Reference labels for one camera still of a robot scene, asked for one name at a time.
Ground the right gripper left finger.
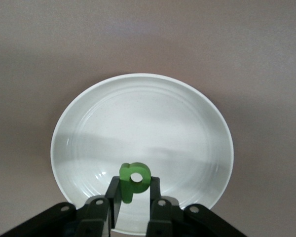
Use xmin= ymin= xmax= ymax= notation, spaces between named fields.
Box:
xmin=0 ymin=176 xmax=122 ymax=237

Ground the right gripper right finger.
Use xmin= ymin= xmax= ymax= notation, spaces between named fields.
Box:
xmin=146 ymin=176 xmax=249 ymax=237

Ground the green foam letter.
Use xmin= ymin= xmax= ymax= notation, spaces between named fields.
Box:
xmin=119 ymin=162 xmax=151 ymax=205

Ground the beige brown plate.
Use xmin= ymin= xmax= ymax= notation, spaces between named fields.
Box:
xmin=50 ymin=73 xmax=235 ymax=235

